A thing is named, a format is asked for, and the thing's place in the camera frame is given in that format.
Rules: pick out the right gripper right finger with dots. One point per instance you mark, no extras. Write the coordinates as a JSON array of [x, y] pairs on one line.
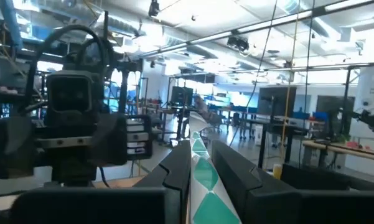
[[245, 199]]

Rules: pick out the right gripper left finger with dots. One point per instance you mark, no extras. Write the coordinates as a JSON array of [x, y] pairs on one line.
[[177, 186]]

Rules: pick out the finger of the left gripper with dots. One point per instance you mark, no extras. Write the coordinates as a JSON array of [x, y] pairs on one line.
[[15, 146], [110, 140]]

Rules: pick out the black background robot arm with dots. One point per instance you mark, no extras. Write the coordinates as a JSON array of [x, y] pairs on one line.
[[368, 118]]

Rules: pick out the yellow cup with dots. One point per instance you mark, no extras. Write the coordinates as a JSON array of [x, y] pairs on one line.
[[277, 172]]

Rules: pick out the black monitor screen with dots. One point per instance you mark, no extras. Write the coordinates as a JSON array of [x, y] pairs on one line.
[[182, 96], [277, 101], [333, 109]]

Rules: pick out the person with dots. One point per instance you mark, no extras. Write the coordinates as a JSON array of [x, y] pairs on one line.
[[201, 105]]

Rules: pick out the wooden workbench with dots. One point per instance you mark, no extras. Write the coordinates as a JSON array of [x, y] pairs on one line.
[[339, 148]]

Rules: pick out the black ceiling spotlight cluster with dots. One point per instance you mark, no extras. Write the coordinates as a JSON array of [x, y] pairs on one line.
[[238, 43]]

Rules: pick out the white round pillar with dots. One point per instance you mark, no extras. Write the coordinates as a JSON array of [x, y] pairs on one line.
[[371, 84]]

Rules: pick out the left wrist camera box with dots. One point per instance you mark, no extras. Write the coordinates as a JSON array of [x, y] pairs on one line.
[[70, 96]]

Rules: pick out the black background rig frame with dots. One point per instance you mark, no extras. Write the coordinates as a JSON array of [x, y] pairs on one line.
[[348, 93]]

